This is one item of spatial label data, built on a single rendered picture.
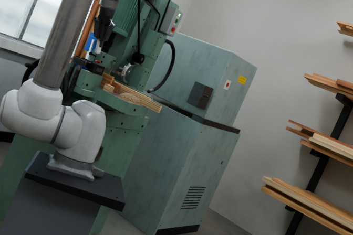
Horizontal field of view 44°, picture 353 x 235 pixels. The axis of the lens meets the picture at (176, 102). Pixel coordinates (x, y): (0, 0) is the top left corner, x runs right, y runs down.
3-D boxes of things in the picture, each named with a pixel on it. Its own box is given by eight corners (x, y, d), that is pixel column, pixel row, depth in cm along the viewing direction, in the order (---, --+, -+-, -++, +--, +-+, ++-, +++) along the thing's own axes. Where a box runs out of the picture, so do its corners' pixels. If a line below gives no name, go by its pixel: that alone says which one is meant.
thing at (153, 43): (138, 52, 255) (148, 28, 254) (146, 55, 263) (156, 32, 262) (150, 57, 252) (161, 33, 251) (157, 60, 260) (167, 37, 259)
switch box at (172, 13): (158, 30, 263) (168, 5, 262) (165, 34, 272) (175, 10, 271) (166, 33, 261) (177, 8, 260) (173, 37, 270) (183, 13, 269)
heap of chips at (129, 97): (115, 95, 220) (117, 88, 219) (129, 98, 232) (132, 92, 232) (128, 102, 216) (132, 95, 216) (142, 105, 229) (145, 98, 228)
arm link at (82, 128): (97, 167, 166) (117, 113, 166) (50, 153, 160) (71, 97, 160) (92, 156, 182) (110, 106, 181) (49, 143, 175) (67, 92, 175)
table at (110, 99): (28, 67, 232) (32, 57, 232) (65, 77, 260) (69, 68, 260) (114, 112, 207) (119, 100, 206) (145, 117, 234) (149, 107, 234)
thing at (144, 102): (74, 72, 251) (76, 65, 250) (76, 72, 253) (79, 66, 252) (157, 113, 225) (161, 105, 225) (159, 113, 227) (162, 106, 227)
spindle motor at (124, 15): (91, 22, 240) (112, -31, 238) (108, 31, 256) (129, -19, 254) (115, 32, 233) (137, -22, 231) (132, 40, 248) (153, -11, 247)
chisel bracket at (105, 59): (87, 62, 243) (93, 48, 242) (102, 67, 255) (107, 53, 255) (97, 66, 239) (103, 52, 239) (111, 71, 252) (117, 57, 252)
